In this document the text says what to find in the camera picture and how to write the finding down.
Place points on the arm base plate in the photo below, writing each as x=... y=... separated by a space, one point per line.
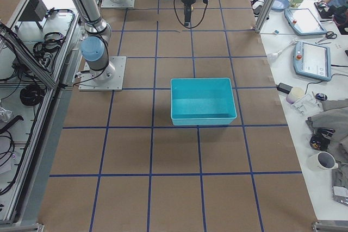
x=110 y=79
x=117 y=4

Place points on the black patterned mug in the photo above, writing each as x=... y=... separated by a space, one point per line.
x=321 y=139

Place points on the far teach pendant tablet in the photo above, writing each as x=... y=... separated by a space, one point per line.
x=303 y=22

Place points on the teach pendant tablet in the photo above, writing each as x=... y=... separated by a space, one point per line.
x=303 y=22
x=312 y=61

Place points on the grey cloth pile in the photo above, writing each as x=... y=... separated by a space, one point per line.
x=334 y=116

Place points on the teal plastic storage bin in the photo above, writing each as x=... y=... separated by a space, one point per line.
x=202 y=102

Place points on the blue plate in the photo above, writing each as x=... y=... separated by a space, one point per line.
x=280 y=5

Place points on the grey control box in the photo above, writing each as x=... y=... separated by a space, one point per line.
x=35 y=11

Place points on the black power adapter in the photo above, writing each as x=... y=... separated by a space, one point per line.
x=284 y=88

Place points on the lavender cup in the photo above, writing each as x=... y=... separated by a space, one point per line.
x=295 y=94

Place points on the black scissors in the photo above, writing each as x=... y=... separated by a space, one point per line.
x=328 y=35

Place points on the near teach pendant tablet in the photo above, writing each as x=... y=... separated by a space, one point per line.
x=312 y=61

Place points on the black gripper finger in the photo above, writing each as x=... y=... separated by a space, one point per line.
x=187 y=15

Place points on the white mug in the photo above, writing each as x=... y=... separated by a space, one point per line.
x=322 y=161

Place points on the aluminium frame post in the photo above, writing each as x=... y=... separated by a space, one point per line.
x=269 y=1

